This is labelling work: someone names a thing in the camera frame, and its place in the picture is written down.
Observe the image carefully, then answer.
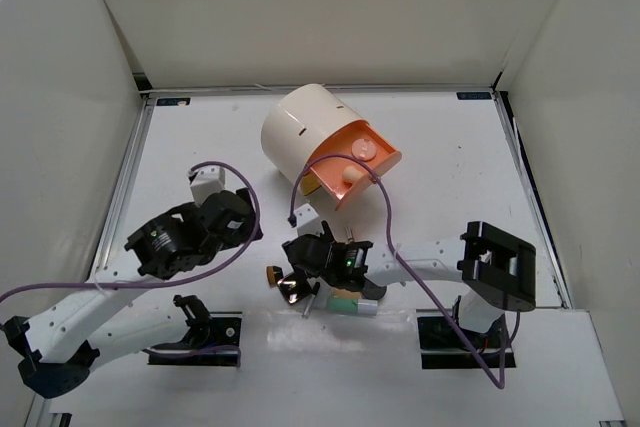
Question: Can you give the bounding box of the orange plastic drawer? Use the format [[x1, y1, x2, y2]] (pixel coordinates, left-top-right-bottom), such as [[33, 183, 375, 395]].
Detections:
[[307, 121, 402, 210]]

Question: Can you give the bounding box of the beige makeup sponge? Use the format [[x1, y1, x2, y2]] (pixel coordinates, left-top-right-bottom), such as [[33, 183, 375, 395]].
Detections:
[[341, 165, 363, 186]]

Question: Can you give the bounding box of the round pink powder puff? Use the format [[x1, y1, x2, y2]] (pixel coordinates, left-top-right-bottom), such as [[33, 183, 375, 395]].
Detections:
[[351, 138, 378, 162]]

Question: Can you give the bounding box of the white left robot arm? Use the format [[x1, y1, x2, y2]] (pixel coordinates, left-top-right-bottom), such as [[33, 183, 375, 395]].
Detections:
[[1, 188, 262, 399]]

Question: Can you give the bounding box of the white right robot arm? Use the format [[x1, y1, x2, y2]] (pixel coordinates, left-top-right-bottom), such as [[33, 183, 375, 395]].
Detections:
[[283, 221, 536, 347]]

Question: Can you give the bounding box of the round black compact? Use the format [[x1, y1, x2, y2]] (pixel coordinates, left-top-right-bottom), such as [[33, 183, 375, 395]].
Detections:
[[362, 282, 387, 301]]

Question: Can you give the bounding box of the clear mascara black cap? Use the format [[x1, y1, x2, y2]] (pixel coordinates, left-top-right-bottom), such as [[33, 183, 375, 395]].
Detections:
[[302, 294, 316, 319]]

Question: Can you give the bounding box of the mint green tube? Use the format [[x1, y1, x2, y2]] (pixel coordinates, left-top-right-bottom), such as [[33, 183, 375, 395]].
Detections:
[[326, 297, 378, 317]]

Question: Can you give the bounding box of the black square compact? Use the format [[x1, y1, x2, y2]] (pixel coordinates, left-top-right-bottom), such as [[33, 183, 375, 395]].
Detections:
[[276, 272, 312, 305]]

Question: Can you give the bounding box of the yellow lower drawer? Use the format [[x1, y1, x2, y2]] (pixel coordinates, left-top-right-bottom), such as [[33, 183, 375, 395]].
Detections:
[[298, 172, 321, 196]]

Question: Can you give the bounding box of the dark logo sticker left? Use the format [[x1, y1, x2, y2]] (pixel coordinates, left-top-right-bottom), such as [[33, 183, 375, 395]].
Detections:
[[156, 97, 191, 106]]

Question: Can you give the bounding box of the dark logo sticker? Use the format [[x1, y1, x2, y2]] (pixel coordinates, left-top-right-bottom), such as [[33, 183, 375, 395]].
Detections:
[[156, 97, 191, 106], [456, 91, 493, 101]]

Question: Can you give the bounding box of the cream cylindrical organizer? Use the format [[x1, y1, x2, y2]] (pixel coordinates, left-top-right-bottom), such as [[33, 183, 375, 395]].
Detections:
[[260, 84, 368, 183]]

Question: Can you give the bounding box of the dark logo sticker right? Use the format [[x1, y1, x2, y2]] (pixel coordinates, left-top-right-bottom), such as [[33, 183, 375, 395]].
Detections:
[[456, 91, 493, 101]]

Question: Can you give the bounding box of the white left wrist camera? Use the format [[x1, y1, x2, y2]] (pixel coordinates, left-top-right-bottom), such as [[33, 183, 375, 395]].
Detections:
[[188, 166, 226, 206]]

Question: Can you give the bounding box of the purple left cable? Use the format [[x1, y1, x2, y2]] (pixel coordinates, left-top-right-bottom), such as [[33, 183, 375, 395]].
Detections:
[[0, 160, 264, 368]]

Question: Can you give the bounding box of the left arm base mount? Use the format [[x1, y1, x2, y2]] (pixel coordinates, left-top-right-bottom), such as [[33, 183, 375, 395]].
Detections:
[[145, 295, 243, 368]]

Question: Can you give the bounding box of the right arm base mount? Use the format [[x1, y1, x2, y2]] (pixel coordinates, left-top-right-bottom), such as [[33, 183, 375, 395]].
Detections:
[[416, 313, 516, 370]]

